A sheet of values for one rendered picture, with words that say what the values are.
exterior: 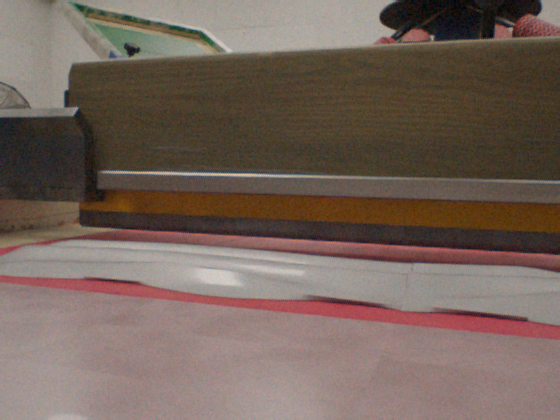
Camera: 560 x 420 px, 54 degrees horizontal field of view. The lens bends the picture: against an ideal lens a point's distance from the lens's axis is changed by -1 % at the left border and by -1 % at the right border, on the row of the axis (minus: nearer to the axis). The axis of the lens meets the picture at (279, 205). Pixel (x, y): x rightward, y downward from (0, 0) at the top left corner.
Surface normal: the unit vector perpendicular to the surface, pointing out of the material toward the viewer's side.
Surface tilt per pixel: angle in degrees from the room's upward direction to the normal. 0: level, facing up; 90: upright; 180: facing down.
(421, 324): 0
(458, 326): 0
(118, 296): 0
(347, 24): 90
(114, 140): 90
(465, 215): 90
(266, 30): 90
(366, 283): 33
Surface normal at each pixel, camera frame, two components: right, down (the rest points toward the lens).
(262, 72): -0.31, 0.06
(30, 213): 0.95, 0.04
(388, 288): -0.15, -0.78
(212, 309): 0.02, -1.00
